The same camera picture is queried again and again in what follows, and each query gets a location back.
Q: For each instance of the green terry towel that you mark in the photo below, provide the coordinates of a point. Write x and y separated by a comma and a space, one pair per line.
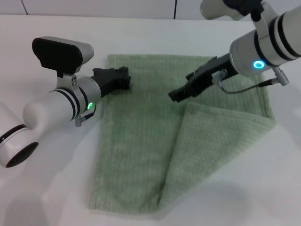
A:
141, 141

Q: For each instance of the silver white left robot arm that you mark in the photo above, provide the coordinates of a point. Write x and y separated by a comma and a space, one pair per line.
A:
54, 106

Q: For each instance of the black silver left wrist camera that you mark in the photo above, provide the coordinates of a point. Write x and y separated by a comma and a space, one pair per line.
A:
58, 54

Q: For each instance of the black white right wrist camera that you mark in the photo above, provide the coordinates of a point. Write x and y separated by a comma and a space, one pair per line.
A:
216, 9

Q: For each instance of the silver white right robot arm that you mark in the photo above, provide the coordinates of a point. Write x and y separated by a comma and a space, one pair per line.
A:
277, 47

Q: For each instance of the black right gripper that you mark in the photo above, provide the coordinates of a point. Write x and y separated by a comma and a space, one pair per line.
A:
207, 73

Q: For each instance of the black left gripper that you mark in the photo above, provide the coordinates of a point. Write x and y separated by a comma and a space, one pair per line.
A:
108, 80

